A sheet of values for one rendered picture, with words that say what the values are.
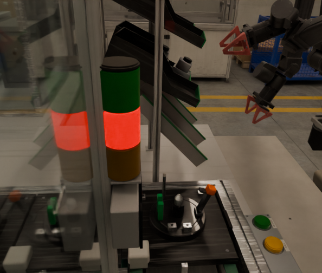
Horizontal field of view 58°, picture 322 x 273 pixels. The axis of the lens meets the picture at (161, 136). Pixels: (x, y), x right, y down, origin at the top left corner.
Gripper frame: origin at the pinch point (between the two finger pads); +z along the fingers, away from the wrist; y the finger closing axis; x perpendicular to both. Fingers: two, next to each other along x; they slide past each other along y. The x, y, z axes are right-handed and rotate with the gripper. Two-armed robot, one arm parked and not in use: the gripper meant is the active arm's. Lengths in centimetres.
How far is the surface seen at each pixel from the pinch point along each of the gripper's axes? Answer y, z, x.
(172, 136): 20.9, 22.5, 13.4
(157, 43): 23.8, 15.1, -13.2
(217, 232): 46, 16, 29
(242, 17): -839, -106, 152
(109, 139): 65, 19, -11
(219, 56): -372, -4, 106
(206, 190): 41.6, 15.4, 19.6
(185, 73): 2.2, 14.2, 2.7
